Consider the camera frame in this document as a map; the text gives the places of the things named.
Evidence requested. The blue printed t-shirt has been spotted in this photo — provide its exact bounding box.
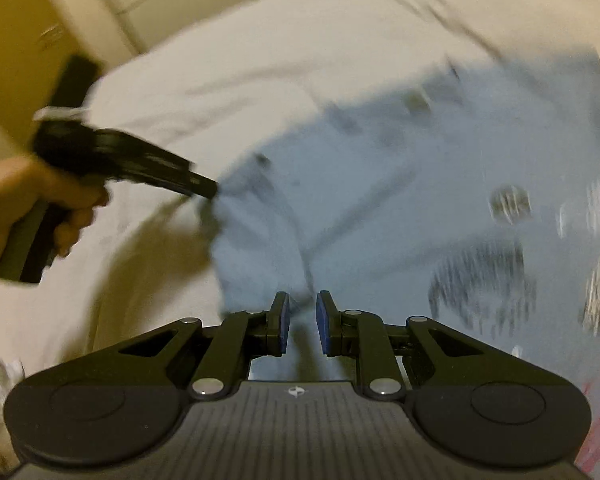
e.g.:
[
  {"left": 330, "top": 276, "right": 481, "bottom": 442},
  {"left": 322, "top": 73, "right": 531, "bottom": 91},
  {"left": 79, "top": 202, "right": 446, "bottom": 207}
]
[{"left": 199, "top": 49, "right": 600, "bottom": 480}]

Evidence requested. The person's left hand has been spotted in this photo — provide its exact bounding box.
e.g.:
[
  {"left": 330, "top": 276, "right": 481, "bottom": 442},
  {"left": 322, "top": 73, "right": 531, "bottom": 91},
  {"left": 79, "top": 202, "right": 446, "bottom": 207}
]
[{"left": 0, "top": 155, "right": 109, "bottom": 257}]

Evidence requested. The wooden wardrobe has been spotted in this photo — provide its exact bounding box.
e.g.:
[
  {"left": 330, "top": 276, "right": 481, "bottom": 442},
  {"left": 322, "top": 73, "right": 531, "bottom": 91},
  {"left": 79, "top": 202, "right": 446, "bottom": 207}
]
[{"left": 0, "top": 0, "right": 138, "bottom": 156}]

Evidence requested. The white bed sheet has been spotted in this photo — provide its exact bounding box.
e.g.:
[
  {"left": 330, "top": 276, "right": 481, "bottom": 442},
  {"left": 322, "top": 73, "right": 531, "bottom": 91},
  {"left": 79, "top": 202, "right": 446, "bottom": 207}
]
[{"left": 0, "top": 0, "right": 600, "bottom": 480}]

